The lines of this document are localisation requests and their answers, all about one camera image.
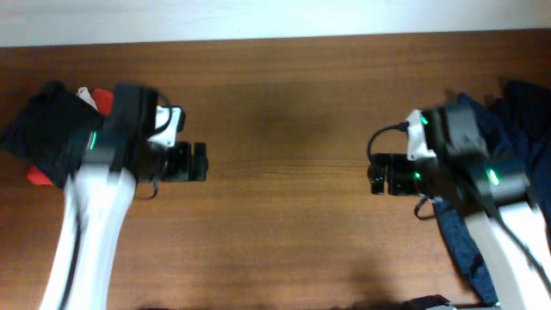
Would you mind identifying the white folded t-shirt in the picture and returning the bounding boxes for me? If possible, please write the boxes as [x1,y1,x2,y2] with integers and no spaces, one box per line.
[77,87,98,110]

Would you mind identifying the dark green Nike t-shirt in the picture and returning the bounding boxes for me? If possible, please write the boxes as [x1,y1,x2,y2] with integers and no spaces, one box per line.
[1,81,104,189]

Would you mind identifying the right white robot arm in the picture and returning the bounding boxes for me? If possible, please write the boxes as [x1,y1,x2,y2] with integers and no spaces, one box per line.
[367,103,550,309]

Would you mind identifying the red folded garment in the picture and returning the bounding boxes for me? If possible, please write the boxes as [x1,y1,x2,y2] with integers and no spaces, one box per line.
[27,89,114,186]

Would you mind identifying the navy blue trousers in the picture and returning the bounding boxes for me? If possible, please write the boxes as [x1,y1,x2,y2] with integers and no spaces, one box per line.
[433,80,550,306]

